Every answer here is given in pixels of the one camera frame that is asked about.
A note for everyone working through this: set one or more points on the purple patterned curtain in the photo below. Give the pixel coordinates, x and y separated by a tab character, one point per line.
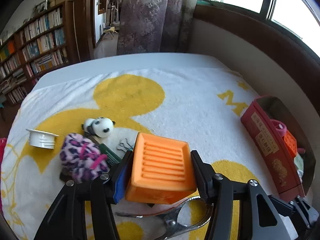
151	26

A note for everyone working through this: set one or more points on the purple leopard scrunchie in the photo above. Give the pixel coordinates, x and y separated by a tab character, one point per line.
81	158

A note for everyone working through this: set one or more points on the orange cube in box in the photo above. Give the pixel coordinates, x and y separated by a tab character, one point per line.
290	143

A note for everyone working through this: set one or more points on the wooden bookshelf with books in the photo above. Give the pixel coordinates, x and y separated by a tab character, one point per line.
45	43

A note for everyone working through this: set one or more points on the wooden door frame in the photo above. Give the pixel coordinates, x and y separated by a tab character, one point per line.
90	20

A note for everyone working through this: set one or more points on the panda figurine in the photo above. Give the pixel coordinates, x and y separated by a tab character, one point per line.
100	127

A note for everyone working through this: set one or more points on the white plastic cap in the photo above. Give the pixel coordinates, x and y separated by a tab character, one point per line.
42	139

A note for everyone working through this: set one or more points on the green cosmetic tube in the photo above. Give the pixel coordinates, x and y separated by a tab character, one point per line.
112	158

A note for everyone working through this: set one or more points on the dark wooden headboard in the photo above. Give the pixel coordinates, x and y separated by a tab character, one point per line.
293	56

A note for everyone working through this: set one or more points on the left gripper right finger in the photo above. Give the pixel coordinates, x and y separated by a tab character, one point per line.
260	215

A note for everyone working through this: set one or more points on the window with dark frame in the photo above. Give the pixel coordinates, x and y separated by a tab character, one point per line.
297	19

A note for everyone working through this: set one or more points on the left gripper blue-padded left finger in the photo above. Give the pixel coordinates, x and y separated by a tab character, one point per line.
65	218

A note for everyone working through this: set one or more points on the large metal spring clamp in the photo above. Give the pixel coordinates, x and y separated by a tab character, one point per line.
169	218

